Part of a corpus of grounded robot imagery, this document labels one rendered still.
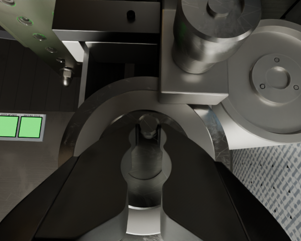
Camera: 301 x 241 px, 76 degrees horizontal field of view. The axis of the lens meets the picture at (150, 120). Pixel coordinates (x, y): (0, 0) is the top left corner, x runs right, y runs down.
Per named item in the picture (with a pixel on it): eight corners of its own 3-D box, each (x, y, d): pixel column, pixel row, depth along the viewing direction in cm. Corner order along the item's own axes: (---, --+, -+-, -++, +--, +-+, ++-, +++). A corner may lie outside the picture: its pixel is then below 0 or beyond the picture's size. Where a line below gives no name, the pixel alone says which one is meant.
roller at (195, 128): (213, 90, 17) (218, 237, 14) (174, 130, 42) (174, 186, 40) (79, 87, 17) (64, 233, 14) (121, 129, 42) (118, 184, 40)
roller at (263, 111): (336, 20, 19) (357, 146, 16) (228, 99, 44) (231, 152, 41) (211, 16, 19) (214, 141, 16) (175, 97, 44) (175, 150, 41)
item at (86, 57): (100, -57, 21) (83, 105, 18) (125, 54, 44) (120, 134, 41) (95, -58, 21) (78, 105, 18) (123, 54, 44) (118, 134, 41)
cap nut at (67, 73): (70, 68, 50) (69, 84, 49) (76, 74, 54) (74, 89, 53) (57, 68, 50) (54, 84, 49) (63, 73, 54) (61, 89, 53)
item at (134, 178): (83, 200, 14) (105, 101, 15) (91, 195, 16) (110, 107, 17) (186, 219, 14) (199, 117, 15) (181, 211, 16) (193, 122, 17)
